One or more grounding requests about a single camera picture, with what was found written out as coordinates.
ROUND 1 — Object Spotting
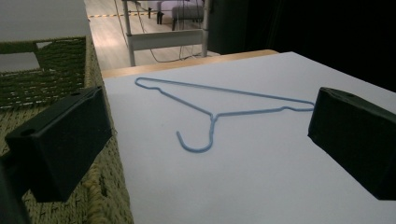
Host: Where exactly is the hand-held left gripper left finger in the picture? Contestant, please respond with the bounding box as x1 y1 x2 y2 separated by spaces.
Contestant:
4 86 113 203

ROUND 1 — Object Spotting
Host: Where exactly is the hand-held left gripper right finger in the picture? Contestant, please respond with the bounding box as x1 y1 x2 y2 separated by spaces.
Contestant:
307 87 396 202

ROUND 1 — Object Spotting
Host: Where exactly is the woven wicker basket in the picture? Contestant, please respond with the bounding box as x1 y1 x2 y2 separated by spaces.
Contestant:
0 35 135 224

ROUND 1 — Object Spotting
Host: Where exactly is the blue wire clothes hanger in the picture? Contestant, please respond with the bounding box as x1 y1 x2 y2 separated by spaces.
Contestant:
134 77 316 154

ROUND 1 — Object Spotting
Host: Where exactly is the white sheet table cover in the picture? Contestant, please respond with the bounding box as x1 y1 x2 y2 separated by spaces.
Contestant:
102 51 396 224

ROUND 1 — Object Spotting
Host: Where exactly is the dark curtain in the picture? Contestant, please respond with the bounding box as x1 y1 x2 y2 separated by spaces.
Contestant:
207 0 396 93

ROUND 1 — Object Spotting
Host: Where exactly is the white board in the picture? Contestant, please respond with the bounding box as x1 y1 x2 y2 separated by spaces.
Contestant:
0 0 92 43

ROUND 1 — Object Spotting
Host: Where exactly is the grey upholstered sofa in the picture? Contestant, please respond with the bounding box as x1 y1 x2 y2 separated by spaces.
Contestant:
146 0 206 32

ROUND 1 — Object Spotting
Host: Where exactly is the black cable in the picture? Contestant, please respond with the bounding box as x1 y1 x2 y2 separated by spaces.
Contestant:
113 0 204 63

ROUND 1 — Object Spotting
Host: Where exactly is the white metal stand frame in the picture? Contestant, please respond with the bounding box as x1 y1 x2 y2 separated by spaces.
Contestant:
120 0 210 67

